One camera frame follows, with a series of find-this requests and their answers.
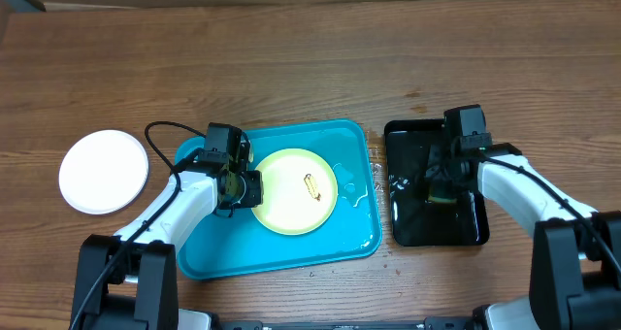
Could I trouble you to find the black plastic tray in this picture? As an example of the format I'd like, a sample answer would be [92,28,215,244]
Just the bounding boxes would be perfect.
[384,119,490,247]

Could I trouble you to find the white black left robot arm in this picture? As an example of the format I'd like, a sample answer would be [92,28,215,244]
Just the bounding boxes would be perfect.
[69,123,262,330]

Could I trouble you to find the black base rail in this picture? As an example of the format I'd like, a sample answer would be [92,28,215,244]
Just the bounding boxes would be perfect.
[212,316,486,330]

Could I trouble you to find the teal plastic tray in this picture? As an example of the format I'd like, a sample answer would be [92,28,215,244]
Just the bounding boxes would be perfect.
[177,119,382,280]

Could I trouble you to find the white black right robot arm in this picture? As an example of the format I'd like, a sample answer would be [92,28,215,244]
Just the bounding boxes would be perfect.
[424,105,620,329]

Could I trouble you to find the white plate with sauce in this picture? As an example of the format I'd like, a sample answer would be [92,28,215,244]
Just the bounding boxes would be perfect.
[58,130,149,215]

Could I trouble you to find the yellow plate with sauce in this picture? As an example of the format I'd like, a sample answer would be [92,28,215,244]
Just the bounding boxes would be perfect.
[252,148,338,236]

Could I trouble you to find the yellow green scrub sponge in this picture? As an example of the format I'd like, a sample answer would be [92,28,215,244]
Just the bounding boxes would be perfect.
[428,181,457,204]

